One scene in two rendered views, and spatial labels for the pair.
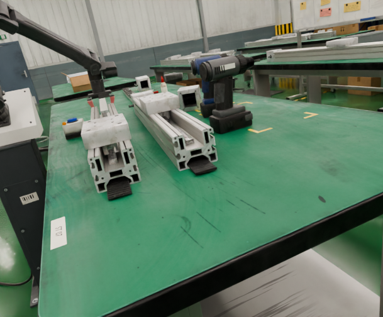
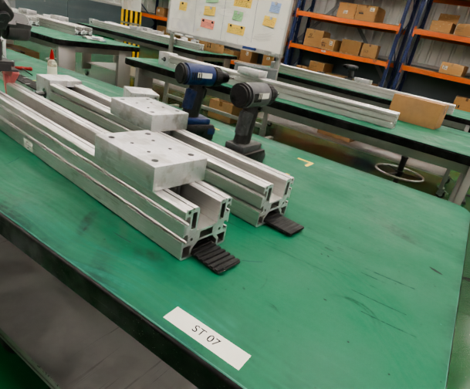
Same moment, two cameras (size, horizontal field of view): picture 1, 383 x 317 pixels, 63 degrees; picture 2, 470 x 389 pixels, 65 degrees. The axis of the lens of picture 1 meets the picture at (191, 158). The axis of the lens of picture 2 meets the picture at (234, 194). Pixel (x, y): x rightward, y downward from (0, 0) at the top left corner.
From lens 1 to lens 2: 0.54 m
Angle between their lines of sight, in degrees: 38
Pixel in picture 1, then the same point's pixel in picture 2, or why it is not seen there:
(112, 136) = (187, 174)
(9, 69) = not seen: outside the picture
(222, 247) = (430, 333)
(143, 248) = (361, 346)
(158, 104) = (166, 120)
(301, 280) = not seen: hidden behind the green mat
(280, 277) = not seen: hidden behind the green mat
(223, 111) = (245, 146)
